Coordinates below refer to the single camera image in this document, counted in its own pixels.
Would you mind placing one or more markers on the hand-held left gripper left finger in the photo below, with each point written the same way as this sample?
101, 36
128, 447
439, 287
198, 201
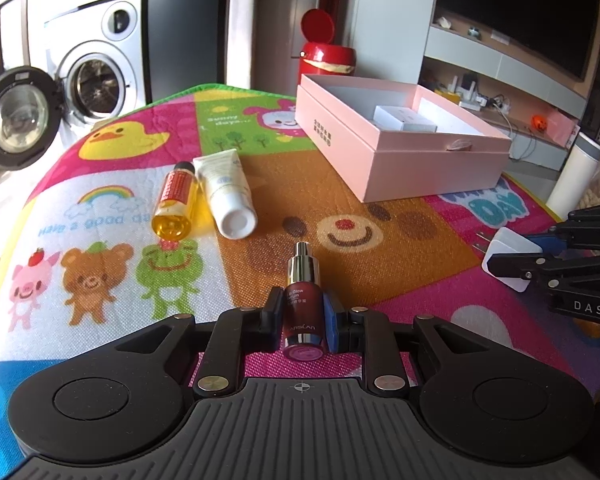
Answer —
273, 317

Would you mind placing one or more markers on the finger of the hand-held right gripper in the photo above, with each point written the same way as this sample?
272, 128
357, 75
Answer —
545, 242
520, 266

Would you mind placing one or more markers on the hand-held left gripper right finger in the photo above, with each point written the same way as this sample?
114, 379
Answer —
334, 325

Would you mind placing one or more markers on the white plug adapter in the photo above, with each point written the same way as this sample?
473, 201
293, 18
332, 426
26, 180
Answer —
510, 250

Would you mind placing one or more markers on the dark red serum bottle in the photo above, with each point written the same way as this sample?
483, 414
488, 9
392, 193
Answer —
302, 310

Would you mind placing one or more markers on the pink cardboard box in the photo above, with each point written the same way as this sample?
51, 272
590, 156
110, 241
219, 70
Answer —
420, 170

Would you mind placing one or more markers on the small white box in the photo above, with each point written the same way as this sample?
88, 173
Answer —
405, 117

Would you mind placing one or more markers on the white cylindrical tumbler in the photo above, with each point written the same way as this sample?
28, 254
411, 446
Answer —
572, 180

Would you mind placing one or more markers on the orange pumpkin toy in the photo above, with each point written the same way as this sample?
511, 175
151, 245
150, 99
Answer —
538, 122

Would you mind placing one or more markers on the white cream tube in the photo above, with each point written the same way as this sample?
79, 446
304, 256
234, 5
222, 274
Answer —
227, 195

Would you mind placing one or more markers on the orange oil bottle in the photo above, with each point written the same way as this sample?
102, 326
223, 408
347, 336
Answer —
172, 210

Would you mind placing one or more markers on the white power strip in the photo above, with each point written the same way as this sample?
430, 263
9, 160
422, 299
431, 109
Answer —
496, 103

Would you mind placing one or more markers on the colourful cartoon play mat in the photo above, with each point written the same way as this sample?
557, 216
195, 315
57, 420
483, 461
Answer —
130, 260

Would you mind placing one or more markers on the white router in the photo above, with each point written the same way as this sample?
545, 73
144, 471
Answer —
467, 87

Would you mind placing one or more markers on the yellow box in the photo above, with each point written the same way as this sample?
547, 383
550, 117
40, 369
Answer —
448, 93

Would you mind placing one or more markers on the white wooden shelf unit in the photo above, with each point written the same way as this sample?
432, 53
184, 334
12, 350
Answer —
455, 52

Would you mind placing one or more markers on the small white green device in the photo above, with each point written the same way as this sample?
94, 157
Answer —
475, 33

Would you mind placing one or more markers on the black television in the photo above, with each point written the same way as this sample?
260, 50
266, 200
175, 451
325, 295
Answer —
520, 20

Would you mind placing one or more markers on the crumpled white tissue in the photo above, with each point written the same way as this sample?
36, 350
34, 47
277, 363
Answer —
442, 21

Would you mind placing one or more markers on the red trash can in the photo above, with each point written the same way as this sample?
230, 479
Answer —
327, 57

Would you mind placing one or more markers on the silver washing machine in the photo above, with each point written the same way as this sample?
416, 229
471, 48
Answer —
105, 85

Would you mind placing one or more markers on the tall grey cabinet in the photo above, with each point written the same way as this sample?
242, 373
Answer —
187, 25

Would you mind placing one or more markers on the round washing machine door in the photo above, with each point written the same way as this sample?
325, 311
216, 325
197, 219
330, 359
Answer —
17, 117

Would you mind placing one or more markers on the dark framed door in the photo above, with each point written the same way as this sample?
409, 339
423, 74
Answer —
9, 20

